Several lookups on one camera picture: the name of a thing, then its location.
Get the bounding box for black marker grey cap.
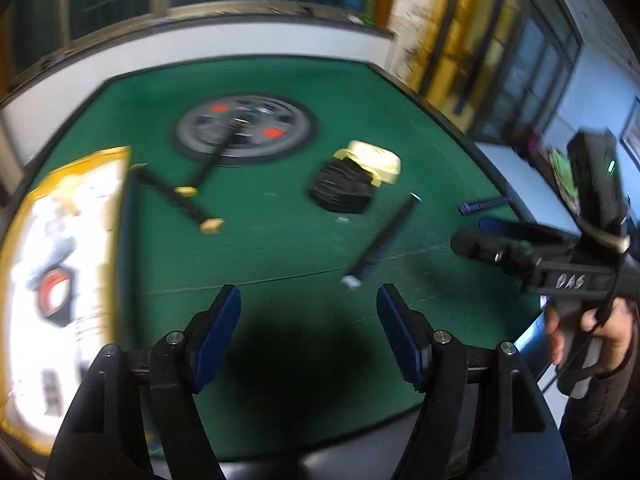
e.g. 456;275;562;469
341;193;422;289

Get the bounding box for round grey table centre panel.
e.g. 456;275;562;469
172;93;318;166

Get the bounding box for person right hand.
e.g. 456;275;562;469
543;296;637;376

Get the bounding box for black marker yellow caps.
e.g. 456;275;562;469
131;164;224;235

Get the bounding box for yellow cardboard box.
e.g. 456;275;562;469
1;146;130;456

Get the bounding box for black cooling fan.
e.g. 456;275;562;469
308;158;375;214

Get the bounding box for black marker on centre panel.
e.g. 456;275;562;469
175;117;248;197

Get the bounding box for cream earbud case with ring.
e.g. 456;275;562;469
333;140;401;188

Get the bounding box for person right forearm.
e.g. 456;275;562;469
560;298;639;479

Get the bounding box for black electrical tape roll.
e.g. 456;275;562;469
35;264;75;328

